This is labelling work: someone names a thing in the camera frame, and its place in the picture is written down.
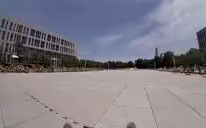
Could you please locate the robot's own part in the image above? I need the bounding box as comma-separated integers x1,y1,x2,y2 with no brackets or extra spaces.
62,122,74,128
126,121,138,128

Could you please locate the row of trees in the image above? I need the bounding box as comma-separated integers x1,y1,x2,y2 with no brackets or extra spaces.
78,48,206,70

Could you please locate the pale concrete slab plaza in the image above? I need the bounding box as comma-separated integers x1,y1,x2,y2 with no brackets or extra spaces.
0,68,206,128

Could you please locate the tall chimney tower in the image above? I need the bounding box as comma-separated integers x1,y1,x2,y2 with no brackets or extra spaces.
154,47,159,59

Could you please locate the row of parked bicycles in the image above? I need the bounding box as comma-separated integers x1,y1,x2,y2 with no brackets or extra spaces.
172,64,206,78

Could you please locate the low planted bed strip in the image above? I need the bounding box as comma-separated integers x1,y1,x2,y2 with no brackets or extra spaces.
0,63,105,74

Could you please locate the large white grid-window building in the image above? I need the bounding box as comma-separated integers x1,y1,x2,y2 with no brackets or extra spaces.
0,12,77,66

